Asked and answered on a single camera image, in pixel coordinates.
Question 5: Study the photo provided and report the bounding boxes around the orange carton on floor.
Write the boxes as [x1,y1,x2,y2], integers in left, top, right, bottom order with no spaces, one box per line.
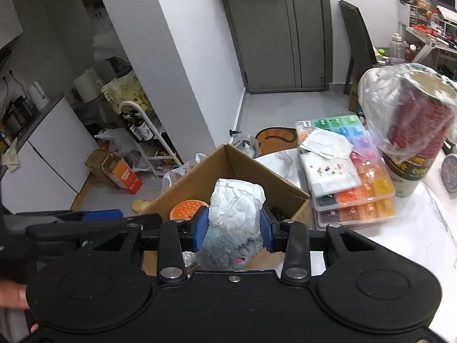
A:
[101,153,143,195]

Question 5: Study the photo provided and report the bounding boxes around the colourful bead organizer boxes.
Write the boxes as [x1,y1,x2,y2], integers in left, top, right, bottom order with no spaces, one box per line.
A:
[295,115,396,229]

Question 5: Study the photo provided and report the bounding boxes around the grey door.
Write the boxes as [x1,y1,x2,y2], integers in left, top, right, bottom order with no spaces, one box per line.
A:
[222,0,333,94]

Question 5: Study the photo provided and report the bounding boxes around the red cup with plastic bag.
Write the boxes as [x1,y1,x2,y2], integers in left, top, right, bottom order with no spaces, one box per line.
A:
[358,63,456,198]

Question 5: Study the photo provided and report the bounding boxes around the grey plush toy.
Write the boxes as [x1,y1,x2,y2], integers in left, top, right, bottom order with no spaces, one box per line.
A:
[196,228,263,271]

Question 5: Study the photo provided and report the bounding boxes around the person's left hand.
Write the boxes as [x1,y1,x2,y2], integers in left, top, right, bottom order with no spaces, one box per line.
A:
[1,279,38,342]

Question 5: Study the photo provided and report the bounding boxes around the white printed plastic bag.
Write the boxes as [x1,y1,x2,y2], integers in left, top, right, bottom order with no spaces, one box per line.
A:
[161,153,207,194]

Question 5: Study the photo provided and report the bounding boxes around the black chair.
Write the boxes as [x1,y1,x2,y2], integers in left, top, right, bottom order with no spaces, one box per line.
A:
[338,0,378,95]

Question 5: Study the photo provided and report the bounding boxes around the white cloth on organizer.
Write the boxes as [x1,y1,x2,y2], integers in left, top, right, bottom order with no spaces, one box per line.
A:
[299,129,362,198]

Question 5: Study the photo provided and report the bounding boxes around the round white tin lying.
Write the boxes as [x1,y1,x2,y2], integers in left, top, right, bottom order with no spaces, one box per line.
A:
[440,153,457,192]

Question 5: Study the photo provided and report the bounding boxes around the white kettle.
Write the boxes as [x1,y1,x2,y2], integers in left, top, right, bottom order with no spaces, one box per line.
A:
[26,81,50,111]

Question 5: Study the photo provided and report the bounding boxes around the dark wine bottle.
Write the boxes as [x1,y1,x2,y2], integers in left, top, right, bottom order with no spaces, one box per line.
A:
[130,111,154,142]

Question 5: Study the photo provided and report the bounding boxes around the burger plush toy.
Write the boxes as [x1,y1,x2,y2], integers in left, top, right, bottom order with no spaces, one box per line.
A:
[170,199,209,221]

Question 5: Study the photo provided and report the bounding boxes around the white desk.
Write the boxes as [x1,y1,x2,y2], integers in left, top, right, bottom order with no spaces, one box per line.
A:
[398,0,456,81]

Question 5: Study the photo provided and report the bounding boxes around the white soft packet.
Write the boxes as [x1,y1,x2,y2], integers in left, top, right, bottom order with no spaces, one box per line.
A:
[209,178,266,237]

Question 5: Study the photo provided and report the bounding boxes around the brown cardboard box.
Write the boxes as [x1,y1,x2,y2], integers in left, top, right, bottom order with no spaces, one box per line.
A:
[144,145,310,286]

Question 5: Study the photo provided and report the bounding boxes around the white metal rack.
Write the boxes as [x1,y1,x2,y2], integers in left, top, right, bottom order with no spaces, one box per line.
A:
[118,101,183,177]

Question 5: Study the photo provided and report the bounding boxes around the clear plastic bottle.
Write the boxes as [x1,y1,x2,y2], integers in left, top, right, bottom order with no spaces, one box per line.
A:
[389,33,405,65]

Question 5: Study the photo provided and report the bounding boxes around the black scrunchie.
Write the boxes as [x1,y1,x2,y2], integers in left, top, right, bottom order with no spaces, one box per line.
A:
[268,207,286,222]

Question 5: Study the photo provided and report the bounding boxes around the yellow slipper far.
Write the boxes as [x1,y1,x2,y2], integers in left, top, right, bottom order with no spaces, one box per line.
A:
[131,200,151,214]

